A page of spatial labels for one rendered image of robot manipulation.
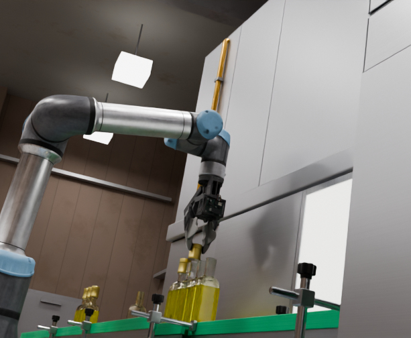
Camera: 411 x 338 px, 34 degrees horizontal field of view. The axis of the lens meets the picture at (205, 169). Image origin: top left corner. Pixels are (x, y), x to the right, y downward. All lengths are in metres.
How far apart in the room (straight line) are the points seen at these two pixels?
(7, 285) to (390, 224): 0.95
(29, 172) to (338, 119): 0.79
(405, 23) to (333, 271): 0.72
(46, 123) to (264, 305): 0.71
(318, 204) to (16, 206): 0.74
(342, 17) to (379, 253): 1.16
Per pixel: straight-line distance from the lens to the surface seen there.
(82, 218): 12.03
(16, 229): 1.70
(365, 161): 0.88
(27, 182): 1.72
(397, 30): 0.93
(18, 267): 1.53
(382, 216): 0.82
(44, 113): 1.67
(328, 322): 1.19
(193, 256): 1.86
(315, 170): 1.68
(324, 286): 1.51
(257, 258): 1.80
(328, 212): 1.57
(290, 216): 1.70
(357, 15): 1.82
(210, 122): 1.76
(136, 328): 1.77
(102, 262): 11.96
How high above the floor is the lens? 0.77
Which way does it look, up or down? 20 degrees up
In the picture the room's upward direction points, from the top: 10 degrees clockwise
